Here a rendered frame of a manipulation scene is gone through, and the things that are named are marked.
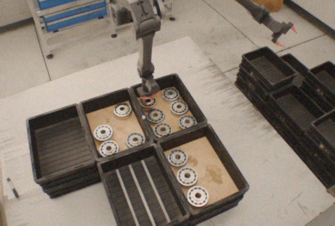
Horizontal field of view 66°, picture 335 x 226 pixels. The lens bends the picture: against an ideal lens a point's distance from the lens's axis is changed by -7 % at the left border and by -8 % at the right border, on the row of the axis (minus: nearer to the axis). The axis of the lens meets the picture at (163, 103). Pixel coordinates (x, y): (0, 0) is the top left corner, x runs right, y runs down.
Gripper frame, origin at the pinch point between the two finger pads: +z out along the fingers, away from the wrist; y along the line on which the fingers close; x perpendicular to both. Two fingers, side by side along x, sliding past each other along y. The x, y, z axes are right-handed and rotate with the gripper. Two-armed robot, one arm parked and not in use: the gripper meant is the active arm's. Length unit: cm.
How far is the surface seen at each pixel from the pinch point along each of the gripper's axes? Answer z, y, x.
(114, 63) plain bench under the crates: 17, 1, 57
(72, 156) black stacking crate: 4, -51, -11
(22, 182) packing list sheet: 17, -82, -5
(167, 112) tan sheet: 4.1, 6.4, -11.0
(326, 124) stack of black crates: 38, 120, -59
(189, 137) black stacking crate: -0.3, 6.0, -33.8
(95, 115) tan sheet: 4.1, -30.2, 8.0
